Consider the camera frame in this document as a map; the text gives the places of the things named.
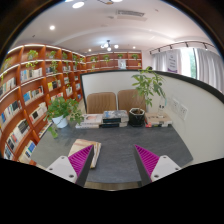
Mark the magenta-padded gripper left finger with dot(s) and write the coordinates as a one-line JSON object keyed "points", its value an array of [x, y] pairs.
{"points": [[61, 168]]}

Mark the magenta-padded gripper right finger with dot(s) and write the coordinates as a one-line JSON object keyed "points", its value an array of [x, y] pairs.
{"points": [[165, 168]]}

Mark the green pothos in white pot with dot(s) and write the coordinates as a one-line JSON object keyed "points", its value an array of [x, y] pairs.
{"points": [[60, 121]]}

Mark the leafy plant in black pot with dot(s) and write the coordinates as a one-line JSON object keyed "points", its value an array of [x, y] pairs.
{"points": [[136, 116]]}

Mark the thin book with blue spine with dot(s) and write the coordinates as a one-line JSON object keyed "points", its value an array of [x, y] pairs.
{"points": [[113, 125]]}

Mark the thick book with blue spine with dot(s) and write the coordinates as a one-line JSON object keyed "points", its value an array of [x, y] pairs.
{"points": [[115, 116]]}

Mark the large orange wooden bookshelf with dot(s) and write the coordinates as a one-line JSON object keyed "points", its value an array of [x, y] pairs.
{"points": [[30, 96]]}

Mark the white and purple hanging banner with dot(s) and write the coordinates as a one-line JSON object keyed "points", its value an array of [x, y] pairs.
{"points": [[172, 61]]}

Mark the white sheer curtain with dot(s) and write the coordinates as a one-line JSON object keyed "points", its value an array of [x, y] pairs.
{"points": [[206, 66]]}

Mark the small orange wooden shelf unit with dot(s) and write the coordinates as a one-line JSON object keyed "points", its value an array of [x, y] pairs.
{"points": [[113, 63]]}

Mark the ceiling air vent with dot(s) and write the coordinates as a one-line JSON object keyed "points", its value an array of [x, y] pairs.
{"points": [[130, 13]]}

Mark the ceiling lights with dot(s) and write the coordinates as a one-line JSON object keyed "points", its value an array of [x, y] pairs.
{"points": [[78, 4]]}

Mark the white wall sockets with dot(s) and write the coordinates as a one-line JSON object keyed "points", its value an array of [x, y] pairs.
{"points": [[181, 111]]}

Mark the black track light rail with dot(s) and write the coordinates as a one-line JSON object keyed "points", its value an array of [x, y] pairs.
{"points": [[183, 43]]}

